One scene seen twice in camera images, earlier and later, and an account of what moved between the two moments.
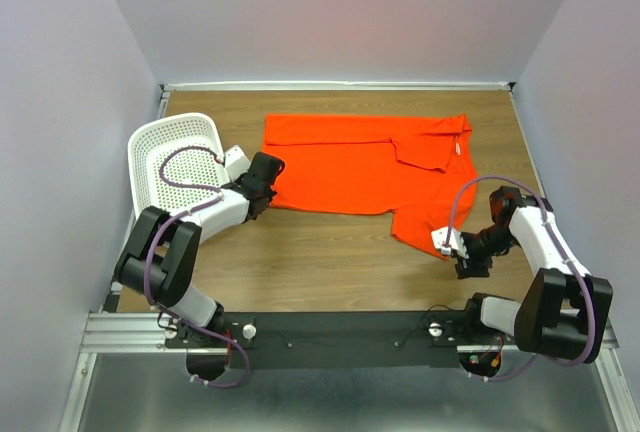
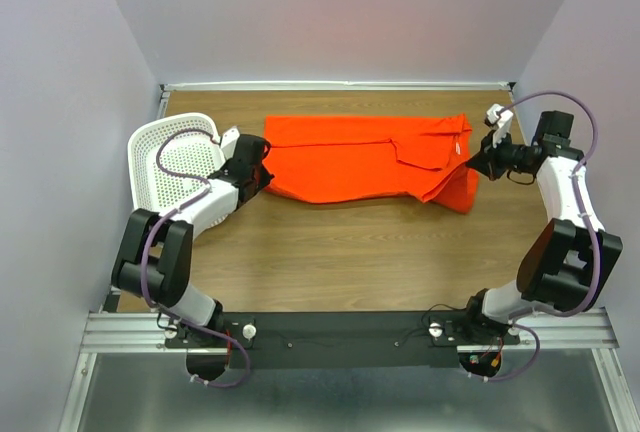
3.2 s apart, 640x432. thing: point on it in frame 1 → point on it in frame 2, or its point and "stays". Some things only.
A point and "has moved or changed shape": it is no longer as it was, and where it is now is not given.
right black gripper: [465, 268] → [485, 161]
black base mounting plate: [334, 340] stays
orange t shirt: [413, 166] has moved or changed shape
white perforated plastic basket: [149, 143] stays
